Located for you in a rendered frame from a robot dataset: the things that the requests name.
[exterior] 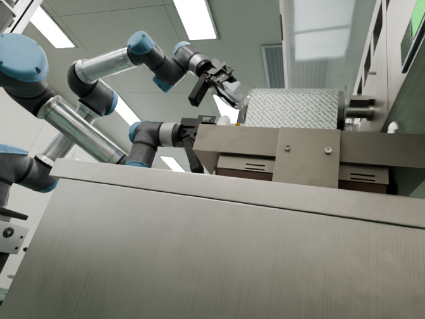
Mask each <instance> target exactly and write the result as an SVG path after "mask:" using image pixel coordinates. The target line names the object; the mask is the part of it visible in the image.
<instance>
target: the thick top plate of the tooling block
mask: <svg viewBox="0 0 425 319"><path fill-rule="evenodd" d="M279 132H280V128H273V127H247V126H233V125H206V124H199V128H198V131H197V135H196V138H195V142H194V146H193V149H192V150H193V151H194V153H195V154H196V155H197V157H198V158H199V159H200V161H201V163H202V164H203V165H204V167H205V168H206V170H207V171H208V172H209V174H210V175H212V174H213V170H214V167H215V166H217V165H218V160H219V155H220V154H224V155H232V156H247V157H255V158H270V159H275V157H276V150H277V145H278V137H279ZM339 165H354V166H368V167H376V168H388V180H389V184H397V185H398V195H399V196H409V195H410V194H411V193H412V192H413V191H414V190H415V189H417V188H418V187H419V186H420V185H421V184H422V183H423V182H424V181H425V135H421V134H394V133H381V132H354V131H341V139H340V163H339Z"/></svg>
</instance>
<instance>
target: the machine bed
mask: <svg viewBox="0 0 425 319"><path fill-rule="evenodd" d="M49 176H50V177H52V178H54V179H56V180H58V181H59V179H60V178H66V179H71V180H79V181H84V182H93V183H98V184H107V185H115V186H120V187H129V188H134V189H143V190H148V191H156V192H165V193H170V194H179V195H184V196H192V197H201V198H206V199H215V200H220V201H228V202H233V203H242V204H251V205H256V206H264V207H269V208H278V209H283V210H292V211H300V212H305V213H314V214H319V215H328V216H336V217H341V218H349V219H355V220H364V221H369V222H377V223H385V224H390V225H399V226H404V227H413V228H421V229H425V198H419V197H408V196H397V195H391V194H380V193H373V192H362V191H351V190H345V189H334V188H327V187H316V186H309V185H299V184H288V183H281V182H270V181H264V180H253V179H247V178H235V177H224V176H218V175H207V174H201V173H190V172H179V171H172V170H161V169H155V168H144V167H137V166H126V165H115V164H109V163H98V162H91V161H80V160H74V159H63V158H57V159H56V161H55V163H54V165H53V167H52V169H51V171H50V173H49Z"/></svg>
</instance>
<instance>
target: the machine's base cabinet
mask: <svg viewBox="0 0 425 319"><path fill-rule="evenodd" d="M0 319H425V229H421V228H413V227H404V226H399V225H390V224H385V223H377V222H369V221H364V220H355V219H349V218H341V217H336V216H328V215H319V214H314V213H305V212H300V211H292V210H283V209H278V208H269V207H264V206H256V205H251V204H242V203H233V202H228V201H220V200H215V199H206V198H201V197H192V196H184V195H179V194H170V193H165V192H156V191H148V190H143V189H134V188H129V187H120V186H115V185H107V184H98V183H93V182H84V181H79V180H71V179H66V178H60V179H59V181H58V183H57V185H56V188H55V190H54V192H53V194H52V196H51V198H50V200H49V202H48V204H47V207H46V209H45V211H44V214H43V215H42V218H41V219H40V222H39V224H38V226H37V228H36V231H35V233H34V235H33V237H32V240H31V241H30V244H29V245H28V248H27V250H26V252H25V255H24V257H23V259H22V261H21V263H20V266H19V267H18V269H17V272H16V274H15V276H14V278H13V281H12V283H11V285H10V287H9V289H8V291H7V293H6V296H5V298H4V300H3V302H2V305H1V307H0Z"/></svg>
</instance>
